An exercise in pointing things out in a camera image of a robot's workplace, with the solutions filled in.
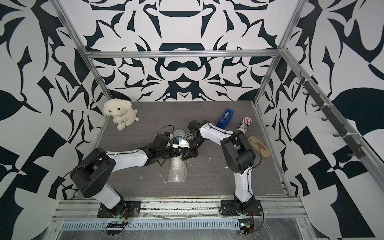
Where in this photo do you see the clear bubble wrap sheet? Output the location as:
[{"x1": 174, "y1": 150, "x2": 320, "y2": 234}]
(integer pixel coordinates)
[{"x1": 168, "y1": 130, "x2": 188, "y2": 183}]

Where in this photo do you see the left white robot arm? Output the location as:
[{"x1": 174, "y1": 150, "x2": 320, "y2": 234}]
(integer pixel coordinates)
[{"x1": 70, "y1": 134, "x2": 184, "y2": 215}]

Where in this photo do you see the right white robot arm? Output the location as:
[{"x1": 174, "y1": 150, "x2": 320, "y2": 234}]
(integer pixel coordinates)
[{"x1": 182, "y1": 120, "x2": 256, "y2": 212}]

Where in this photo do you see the blue tape dispenser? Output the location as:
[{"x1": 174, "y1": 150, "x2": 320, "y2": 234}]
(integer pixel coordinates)
[{"x1": 216, "y1": 109, "x2": 234, "y2": 129}]

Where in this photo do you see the flag print soda can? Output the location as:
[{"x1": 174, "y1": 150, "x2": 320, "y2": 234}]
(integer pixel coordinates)
[{"x1": 237, "y1": 117, "x2": 253, "y2": 134}]

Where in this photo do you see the white plush toy dog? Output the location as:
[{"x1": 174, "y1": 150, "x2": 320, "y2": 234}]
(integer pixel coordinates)
[{"x1": 103, "y1": 99, "x2": 139, "y2": 131}]

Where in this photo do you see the oval wooden block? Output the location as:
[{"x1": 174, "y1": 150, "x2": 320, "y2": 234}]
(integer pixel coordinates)
[{"x1": 248, "y1": 136, "x2": 271, "y2": 159}]

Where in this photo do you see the left electronics board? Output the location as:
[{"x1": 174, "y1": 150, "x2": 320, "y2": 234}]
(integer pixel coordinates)
[{"x1": 105, "y1": 221, "x2": 129, "y2": 236}]

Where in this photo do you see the electronics board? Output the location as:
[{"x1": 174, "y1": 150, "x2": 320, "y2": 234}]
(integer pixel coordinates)
[
  {"x1": 239, "y1": 219, "x2": 255, "y2": 235},
  {"x1": 105, "y1": 221, "x2": 129, "y2": 236}
]

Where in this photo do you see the right electronics board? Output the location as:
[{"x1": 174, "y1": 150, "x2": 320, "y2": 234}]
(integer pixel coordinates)
[{"x1": 239, "y1": 219, "x2": 255, "y2": 235}]

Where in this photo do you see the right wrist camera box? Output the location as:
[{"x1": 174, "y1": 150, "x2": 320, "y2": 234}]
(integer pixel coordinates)
[{"x1": 172, "y1": 136, "x2": 190, "y2": 148}]

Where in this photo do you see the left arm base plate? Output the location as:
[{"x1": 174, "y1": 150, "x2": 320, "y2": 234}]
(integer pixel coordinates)
[{"x1": 97, "y1": 201, "x2": 142, "y2": 219}]

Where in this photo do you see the white slotted cable duct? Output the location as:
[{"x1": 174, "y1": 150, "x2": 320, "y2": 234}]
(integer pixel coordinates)
[{"x1": 61, "y1": 219, "x2": 240, "y2": 231}]

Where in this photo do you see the aluminium frame crossbar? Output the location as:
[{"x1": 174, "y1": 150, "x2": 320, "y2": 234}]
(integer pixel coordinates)
[{"x1": 85, "y1": 50, "x2": 278, "y2": 59}]

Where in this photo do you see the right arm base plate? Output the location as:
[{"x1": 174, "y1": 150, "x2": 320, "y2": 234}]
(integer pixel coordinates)
[{"x1": 219, "y1": 199, "x2": 264, "y2": 217}]

